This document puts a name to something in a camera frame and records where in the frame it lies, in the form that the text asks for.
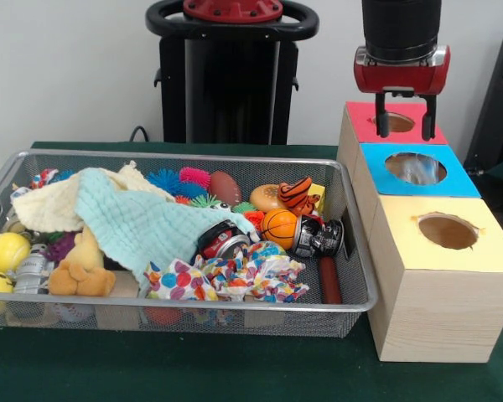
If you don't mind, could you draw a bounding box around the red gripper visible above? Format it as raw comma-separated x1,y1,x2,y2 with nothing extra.
353,44,452,142

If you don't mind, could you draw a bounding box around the mint green muslin cloth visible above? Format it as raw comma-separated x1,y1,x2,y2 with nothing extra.
74,167,259,290

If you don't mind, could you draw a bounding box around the cream muslin cloth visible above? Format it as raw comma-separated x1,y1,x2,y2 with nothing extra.
11,161,175,234

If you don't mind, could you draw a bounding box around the wooden box with three holes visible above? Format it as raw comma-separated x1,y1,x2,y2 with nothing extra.
336,100,503,363

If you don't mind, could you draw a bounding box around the black upright panel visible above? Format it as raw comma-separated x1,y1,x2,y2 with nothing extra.
464,27,503,177

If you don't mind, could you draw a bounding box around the orange tiger plush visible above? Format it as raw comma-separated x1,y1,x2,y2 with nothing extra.
277,176,322,215

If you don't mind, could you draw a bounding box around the crushed black can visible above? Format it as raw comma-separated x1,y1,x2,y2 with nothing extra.
292,215,345,257

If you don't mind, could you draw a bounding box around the toy hamburger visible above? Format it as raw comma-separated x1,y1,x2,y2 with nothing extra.
249,183,283,214

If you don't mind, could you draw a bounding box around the orange toy basketball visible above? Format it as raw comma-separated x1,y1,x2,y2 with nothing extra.
261,208,298,251

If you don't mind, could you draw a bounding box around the dark red cylinder toy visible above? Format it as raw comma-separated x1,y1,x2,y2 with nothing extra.
317,255,344,305

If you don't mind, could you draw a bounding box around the crumpled confetti print paper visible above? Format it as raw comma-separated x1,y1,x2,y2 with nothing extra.
192,241,309,303

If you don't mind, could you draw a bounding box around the crushed red soda can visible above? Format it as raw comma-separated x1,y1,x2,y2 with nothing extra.
197,219,252,260

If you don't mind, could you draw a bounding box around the crumpled polka dot paper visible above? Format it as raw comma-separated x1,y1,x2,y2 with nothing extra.
144,258,219,302

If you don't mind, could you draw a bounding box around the silver wire mesh bin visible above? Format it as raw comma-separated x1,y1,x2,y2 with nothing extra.
0,149,378,338

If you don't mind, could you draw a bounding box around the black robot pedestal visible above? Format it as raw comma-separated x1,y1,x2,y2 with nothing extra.
145,0,319,146

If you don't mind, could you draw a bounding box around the black cable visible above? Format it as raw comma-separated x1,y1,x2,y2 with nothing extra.
128,125,151,143

